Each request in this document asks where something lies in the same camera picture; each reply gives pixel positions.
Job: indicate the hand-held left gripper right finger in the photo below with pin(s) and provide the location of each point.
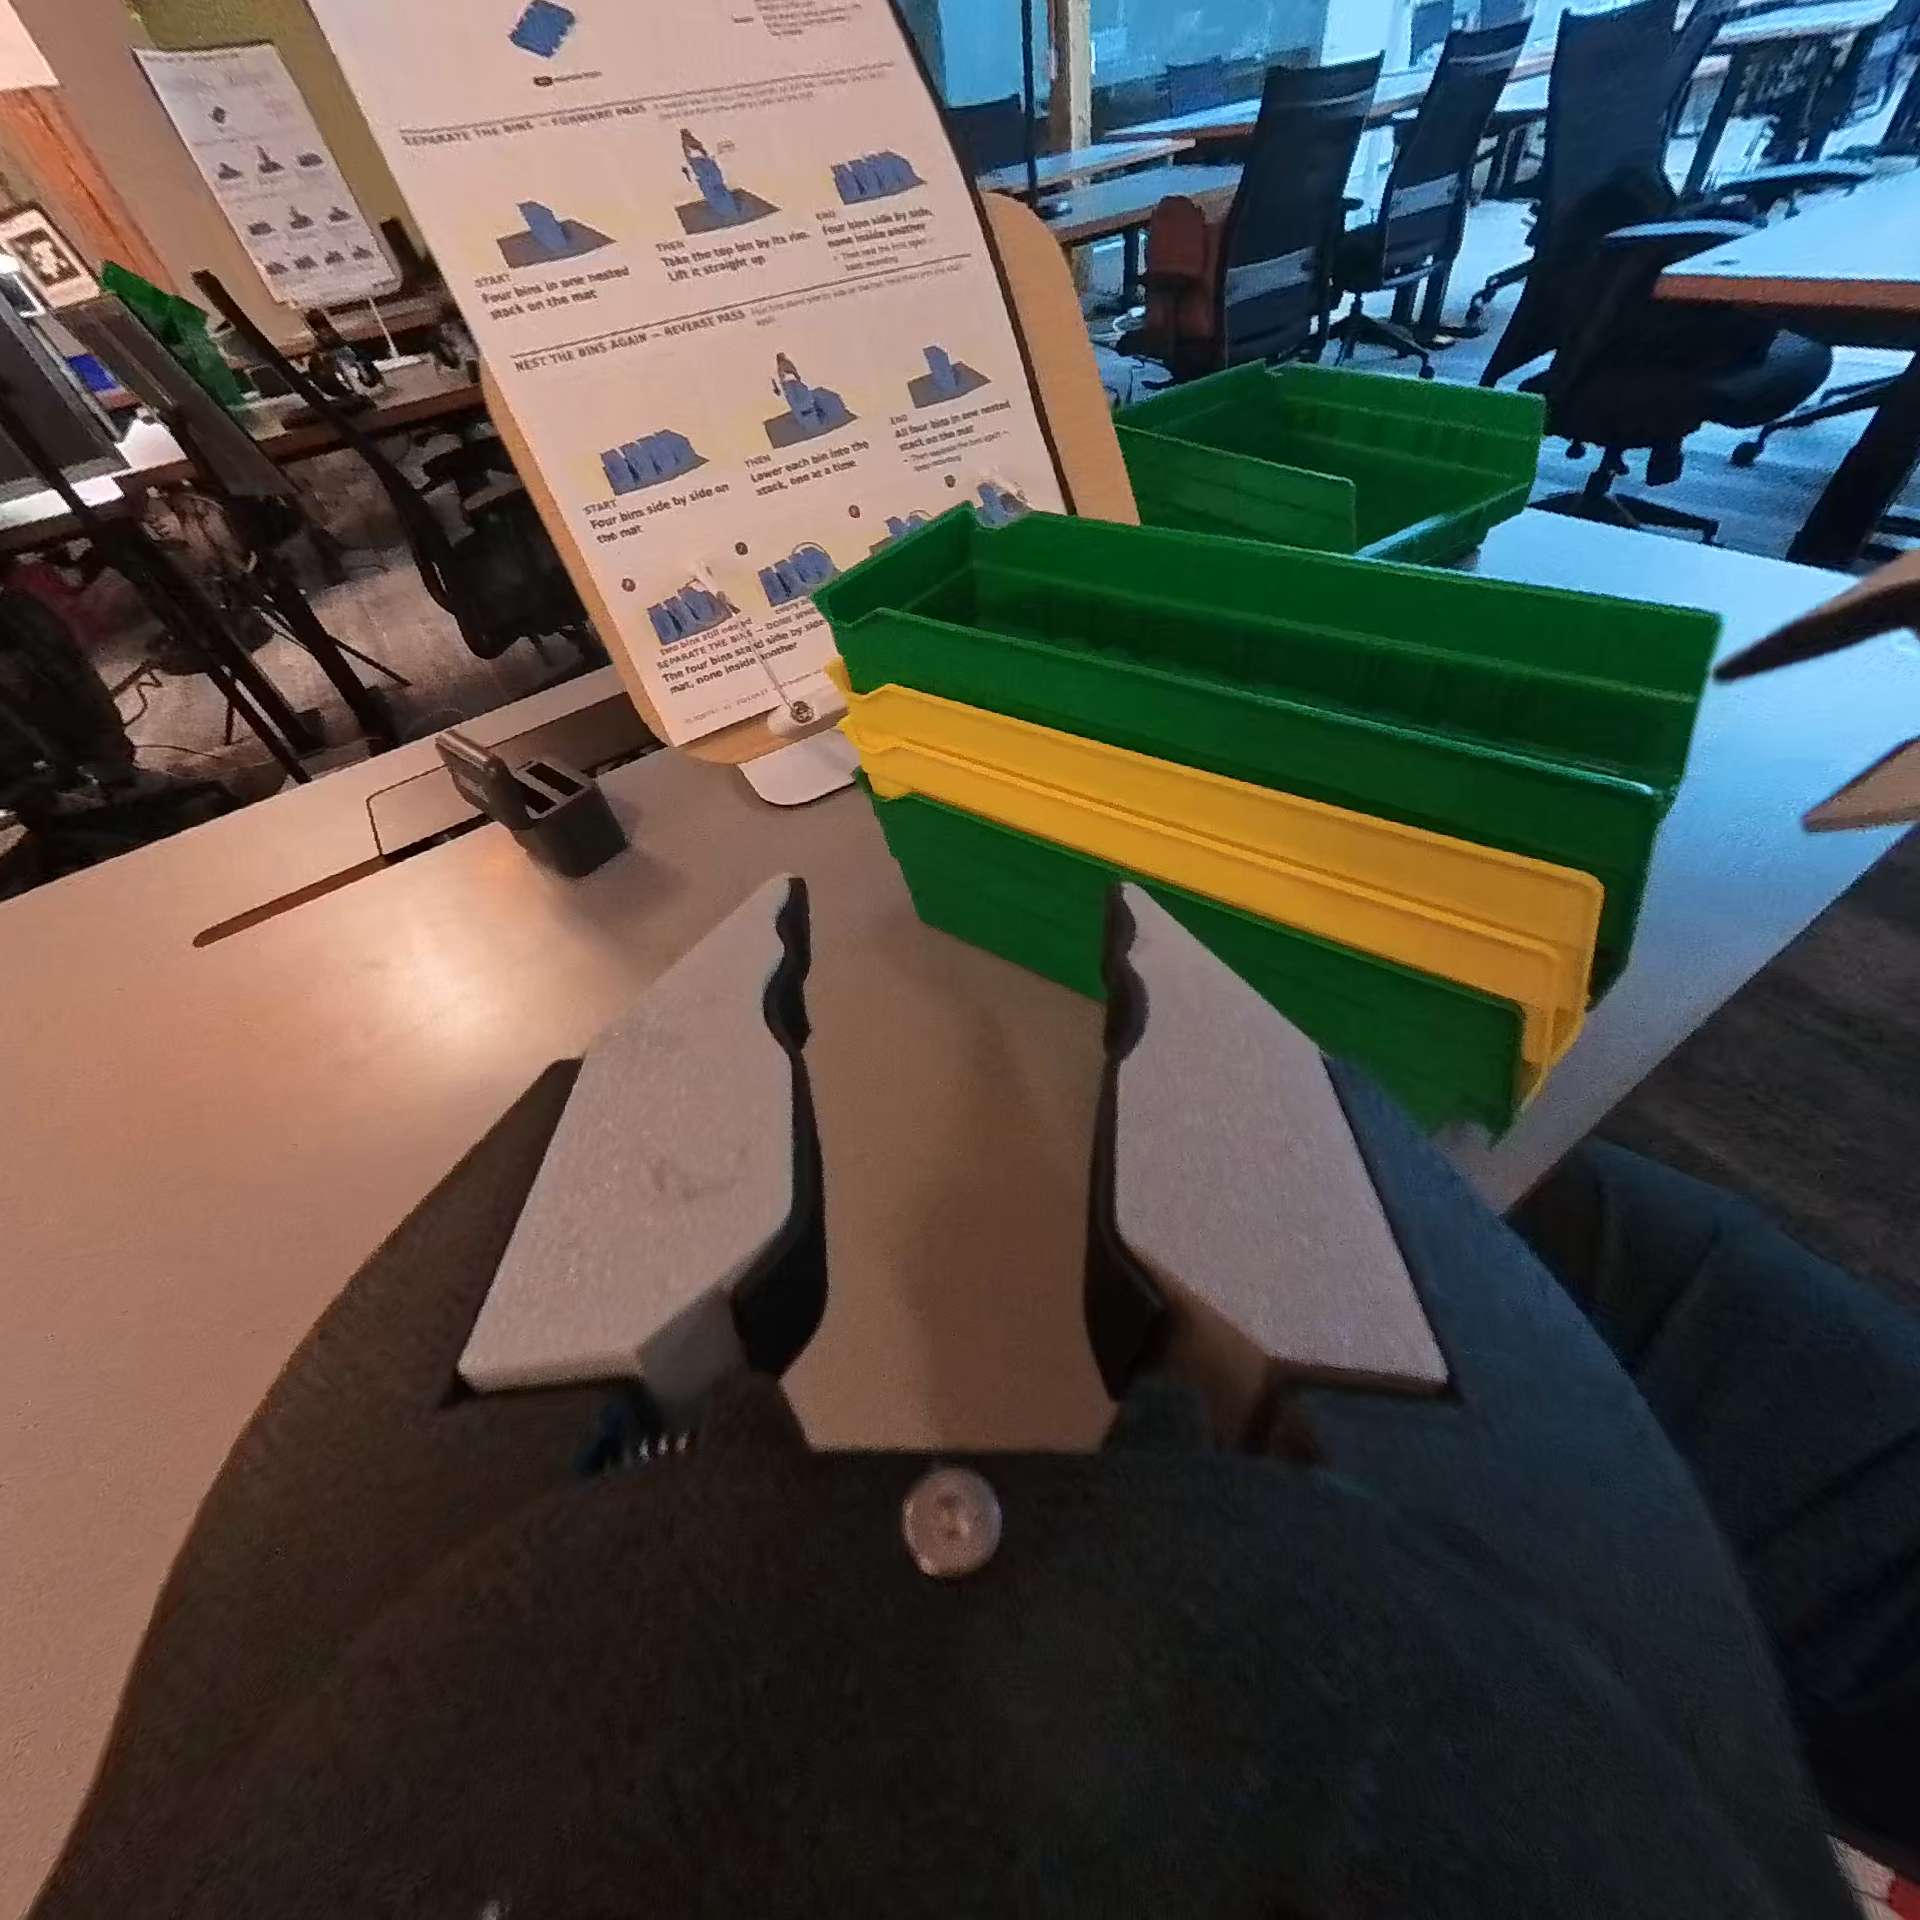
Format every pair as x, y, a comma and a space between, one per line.
1244, 1200

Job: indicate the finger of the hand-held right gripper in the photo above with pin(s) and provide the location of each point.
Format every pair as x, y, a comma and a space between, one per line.
1883, 794
1860, 609

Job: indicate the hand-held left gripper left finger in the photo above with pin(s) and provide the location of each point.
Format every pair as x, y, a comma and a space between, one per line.
644, 1170

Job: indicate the yellow plastic bin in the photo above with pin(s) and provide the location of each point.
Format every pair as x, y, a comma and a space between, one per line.
1201, 879
1201, 818

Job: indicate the wooden office table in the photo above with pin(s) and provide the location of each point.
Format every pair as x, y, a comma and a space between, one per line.
1140, 203
1800, 255

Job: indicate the white sign stand base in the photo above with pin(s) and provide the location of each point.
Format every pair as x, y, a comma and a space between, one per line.
803, 772

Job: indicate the black office chair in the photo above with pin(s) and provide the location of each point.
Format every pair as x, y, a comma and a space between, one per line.
1291, 195
1621, 224
1449, 164

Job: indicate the person's dark trouser leg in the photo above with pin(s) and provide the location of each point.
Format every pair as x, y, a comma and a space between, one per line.
1771, 1425

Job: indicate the black tripod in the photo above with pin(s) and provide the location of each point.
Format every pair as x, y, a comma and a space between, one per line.
219, 645

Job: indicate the brown chair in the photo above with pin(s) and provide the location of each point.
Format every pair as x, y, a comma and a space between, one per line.
1178, 270

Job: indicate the wooden sign board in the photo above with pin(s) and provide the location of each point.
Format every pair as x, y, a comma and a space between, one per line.
1051, 344

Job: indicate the white instruction sheet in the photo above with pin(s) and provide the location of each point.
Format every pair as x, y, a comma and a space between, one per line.
674, 301

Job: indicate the green plastic object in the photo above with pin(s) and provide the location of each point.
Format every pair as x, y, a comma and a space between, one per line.
165, 323

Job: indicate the black white marker tag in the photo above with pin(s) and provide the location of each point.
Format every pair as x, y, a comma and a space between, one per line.
44, 258

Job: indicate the white wall poster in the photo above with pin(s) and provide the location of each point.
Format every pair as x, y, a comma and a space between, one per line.
254, 164

